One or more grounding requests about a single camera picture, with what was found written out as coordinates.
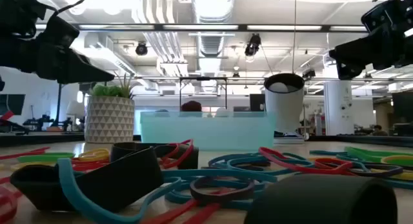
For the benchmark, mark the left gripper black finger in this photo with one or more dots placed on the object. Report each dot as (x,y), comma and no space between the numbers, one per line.
(87,70)

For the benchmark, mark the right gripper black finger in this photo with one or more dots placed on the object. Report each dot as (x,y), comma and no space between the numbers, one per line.
(361,48)

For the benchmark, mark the green rubber band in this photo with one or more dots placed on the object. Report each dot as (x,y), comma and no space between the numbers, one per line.
(364,153)
(45,157)

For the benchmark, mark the small wide black rubber band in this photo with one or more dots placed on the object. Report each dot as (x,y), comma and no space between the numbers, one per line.
(191,161)

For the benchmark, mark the wide dark grey rubber band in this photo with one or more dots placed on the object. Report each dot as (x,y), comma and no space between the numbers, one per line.
(322,201)

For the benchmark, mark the black background robot arm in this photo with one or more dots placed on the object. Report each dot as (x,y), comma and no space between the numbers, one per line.
(42,122)

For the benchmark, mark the large wide black rubber band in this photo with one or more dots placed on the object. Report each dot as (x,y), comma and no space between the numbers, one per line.
(129,179)

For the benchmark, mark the dark purple rubber band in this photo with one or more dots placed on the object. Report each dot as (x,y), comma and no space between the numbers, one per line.
(194,190)
(398,169)

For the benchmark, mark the teal translucent plastic bin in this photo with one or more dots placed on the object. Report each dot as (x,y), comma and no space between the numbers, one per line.
(209,130)

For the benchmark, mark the white desk lamp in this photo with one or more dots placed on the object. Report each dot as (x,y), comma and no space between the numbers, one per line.
(75,109)

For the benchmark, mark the black background table stand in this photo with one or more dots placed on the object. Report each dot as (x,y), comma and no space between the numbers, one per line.
(59,104)

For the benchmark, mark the succulent in patterned white pot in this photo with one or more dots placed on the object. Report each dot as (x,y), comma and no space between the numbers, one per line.
(109,120)

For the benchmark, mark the black ceiling spotlight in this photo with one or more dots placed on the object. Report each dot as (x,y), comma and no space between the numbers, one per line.
(252,46)
(308,74)
(141,49)

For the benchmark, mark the white building column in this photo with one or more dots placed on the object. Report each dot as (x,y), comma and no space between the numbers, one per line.
(338,107)

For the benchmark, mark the red slanted bar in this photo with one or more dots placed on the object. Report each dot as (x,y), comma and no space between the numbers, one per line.
(6,116)

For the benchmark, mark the person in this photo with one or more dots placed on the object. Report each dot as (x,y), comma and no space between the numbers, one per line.
(191,106)
(378,130)

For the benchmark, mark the white cylindrical device black rim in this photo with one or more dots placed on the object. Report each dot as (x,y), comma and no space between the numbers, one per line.
(285,111)

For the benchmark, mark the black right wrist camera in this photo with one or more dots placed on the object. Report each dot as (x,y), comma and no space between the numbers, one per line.
(377,15)

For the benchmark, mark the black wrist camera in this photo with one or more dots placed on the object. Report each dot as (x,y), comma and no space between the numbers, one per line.
(19,11)
(377,15)

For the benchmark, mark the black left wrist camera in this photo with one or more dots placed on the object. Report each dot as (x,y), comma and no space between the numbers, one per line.
(19,11)

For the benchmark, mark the black aluminium table frame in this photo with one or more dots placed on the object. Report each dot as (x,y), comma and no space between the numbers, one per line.
(38,139)

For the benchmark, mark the black overhead frame beam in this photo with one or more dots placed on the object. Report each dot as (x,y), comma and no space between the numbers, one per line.
(242,27)

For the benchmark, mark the silver ceiling air duct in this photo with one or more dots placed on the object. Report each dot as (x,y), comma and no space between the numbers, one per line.
(213,11)

